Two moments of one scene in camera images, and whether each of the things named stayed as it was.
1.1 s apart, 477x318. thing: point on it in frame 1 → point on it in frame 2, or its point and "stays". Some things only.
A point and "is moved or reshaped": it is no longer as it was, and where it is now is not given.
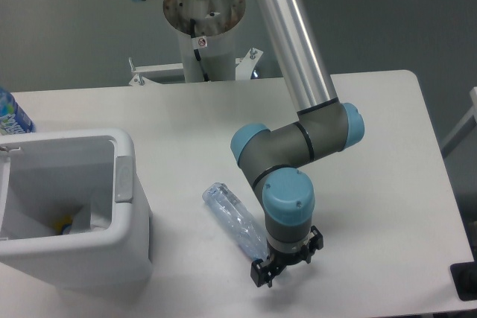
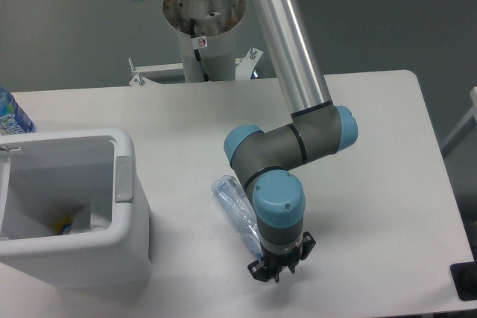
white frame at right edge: [469, 124] stays
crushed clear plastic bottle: [238, 218] is moved or reshaped
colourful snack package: [62, 226] stays
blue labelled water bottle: [13, 120] stays
